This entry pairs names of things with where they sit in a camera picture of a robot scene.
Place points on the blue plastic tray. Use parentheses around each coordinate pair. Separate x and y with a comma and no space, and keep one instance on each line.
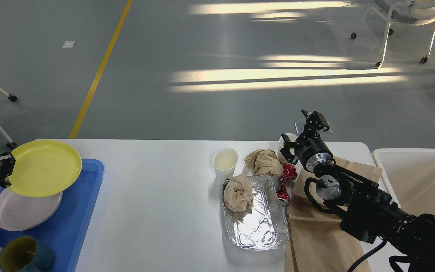
(65,230)

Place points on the yellow round plate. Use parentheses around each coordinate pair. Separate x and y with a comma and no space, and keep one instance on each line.
(44,167)

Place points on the white chair on casters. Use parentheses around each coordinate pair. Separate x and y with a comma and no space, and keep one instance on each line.
(409,12)

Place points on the white round plate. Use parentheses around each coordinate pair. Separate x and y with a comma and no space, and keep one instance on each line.
(19,213)

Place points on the crumpled brown paper ball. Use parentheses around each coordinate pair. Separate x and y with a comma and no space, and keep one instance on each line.
(264,162)

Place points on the brown paper bag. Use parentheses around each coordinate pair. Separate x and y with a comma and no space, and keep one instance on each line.
(317,244)

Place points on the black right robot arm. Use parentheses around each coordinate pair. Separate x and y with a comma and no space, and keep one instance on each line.
(365,210)

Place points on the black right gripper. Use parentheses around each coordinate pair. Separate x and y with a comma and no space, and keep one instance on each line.
(311,150)

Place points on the aluminium foil tray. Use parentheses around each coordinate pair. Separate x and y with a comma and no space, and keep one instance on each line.
(264,225)

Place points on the white plastic bin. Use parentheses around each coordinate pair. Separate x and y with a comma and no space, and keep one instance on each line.
(408,174)

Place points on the dark green mug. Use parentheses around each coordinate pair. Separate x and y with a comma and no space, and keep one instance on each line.
(26,254)

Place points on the crumpled brown paper in tray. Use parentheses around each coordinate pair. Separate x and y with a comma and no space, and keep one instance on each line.
(238,195)

